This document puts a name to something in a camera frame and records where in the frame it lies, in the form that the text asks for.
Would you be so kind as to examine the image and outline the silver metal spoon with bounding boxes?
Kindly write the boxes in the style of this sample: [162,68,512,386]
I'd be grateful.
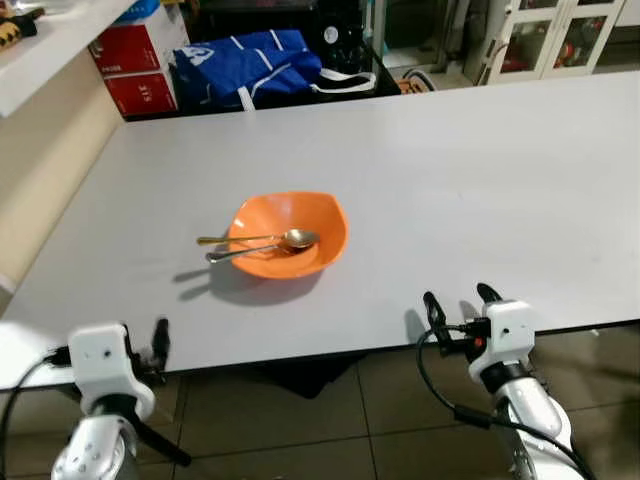
[206,243,301,264]

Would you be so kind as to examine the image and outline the gold metal spoon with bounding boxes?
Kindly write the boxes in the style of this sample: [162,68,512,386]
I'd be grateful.
[196,229,321,251]

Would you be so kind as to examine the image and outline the orange plastic bowl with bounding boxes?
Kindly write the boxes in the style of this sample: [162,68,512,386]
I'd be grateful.
[228,191,349,280]

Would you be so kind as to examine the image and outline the red cardboard box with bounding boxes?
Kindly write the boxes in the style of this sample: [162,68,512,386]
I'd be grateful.
[90,20,189,79]
[103,72,181,118]

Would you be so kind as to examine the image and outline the white glass-door cabinet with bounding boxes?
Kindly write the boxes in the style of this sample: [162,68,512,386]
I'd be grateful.
[487,0,629,83]

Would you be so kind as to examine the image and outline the black appliance with white dials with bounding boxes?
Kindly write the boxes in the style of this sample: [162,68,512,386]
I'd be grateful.
[318,0,379,76]

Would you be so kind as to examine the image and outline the blue cardboard box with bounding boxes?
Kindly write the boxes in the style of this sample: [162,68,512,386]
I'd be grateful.
[115,0,163,25]

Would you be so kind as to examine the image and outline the yellow and black object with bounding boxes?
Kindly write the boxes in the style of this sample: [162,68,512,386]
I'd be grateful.
[0,5,46,41]

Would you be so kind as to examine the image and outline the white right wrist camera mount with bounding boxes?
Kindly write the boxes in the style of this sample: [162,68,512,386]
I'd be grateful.
[482,299,537,393]

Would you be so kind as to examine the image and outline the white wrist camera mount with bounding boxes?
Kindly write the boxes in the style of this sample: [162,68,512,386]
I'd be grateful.
[67,321,157,417]
[482,299,537,393]

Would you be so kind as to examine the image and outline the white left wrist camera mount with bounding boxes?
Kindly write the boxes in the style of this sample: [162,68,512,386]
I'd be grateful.
[67,321,157,417]

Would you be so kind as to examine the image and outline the thick black left wrist cable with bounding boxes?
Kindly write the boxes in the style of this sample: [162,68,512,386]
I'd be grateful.
[128,415,193,468]

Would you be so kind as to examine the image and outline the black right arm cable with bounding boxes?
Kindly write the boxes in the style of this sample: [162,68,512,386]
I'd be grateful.
[416,325,591,480]

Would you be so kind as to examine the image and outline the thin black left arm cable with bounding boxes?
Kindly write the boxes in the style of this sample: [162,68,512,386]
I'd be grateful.
[0,346,73,471]

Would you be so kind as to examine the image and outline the blue bag with white straps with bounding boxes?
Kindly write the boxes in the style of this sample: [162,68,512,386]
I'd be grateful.
[172,28,379,111]

